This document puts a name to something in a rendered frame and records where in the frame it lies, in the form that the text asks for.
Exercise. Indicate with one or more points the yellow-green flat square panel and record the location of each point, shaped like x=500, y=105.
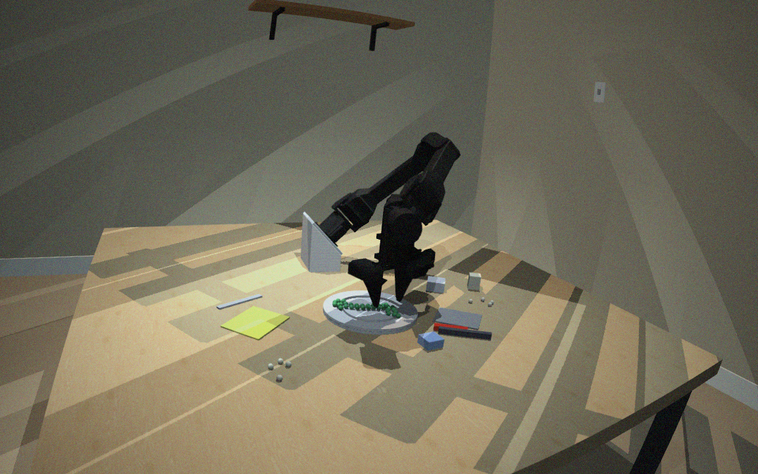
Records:
x=255, y=323

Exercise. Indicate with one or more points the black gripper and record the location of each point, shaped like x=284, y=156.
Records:
x=371, y=273

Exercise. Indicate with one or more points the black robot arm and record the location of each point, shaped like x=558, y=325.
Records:
x=404, y=213

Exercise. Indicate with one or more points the grey flat bar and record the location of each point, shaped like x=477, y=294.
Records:
x=247, y=299

